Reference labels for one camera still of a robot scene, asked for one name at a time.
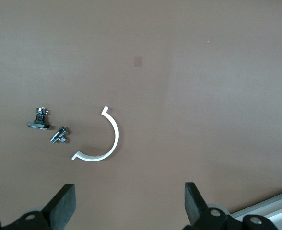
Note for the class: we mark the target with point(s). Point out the white semicircular clamp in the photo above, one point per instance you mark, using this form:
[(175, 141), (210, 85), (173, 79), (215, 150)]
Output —
[(115, 134)]

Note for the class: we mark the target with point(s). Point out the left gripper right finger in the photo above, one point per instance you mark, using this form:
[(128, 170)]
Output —
[(195, 206)]

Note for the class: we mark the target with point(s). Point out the small metal fitting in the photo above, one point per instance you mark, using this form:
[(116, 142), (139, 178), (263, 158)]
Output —
[(59, 136)]

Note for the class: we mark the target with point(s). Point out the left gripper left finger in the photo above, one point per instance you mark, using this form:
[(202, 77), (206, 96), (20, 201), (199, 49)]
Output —
[(62, 206)]

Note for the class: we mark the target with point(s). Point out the black T-shaped switch part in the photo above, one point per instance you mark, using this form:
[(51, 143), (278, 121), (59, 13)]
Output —
[(38, 124)]

